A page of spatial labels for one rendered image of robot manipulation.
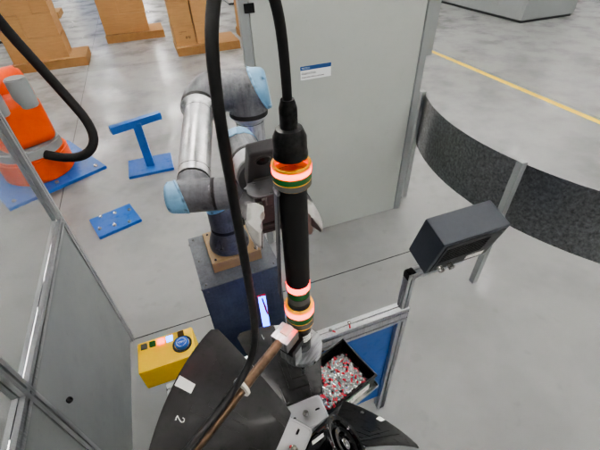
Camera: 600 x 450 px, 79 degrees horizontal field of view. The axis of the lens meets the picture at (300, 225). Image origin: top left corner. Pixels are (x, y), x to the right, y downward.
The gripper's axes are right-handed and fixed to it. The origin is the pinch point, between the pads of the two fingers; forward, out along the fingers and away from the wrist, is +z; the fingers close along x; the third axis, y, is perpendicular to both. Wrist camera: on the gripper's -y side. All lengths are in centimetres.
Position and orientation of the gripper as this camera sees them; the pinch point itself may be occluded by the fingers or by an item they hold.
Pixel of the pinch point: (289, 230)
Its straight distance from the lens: 53.9
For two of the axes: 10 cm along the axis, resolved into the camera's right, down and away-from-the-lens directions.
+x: -9.4, 2.5, -2.5
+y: 0.4, 7.6, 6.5
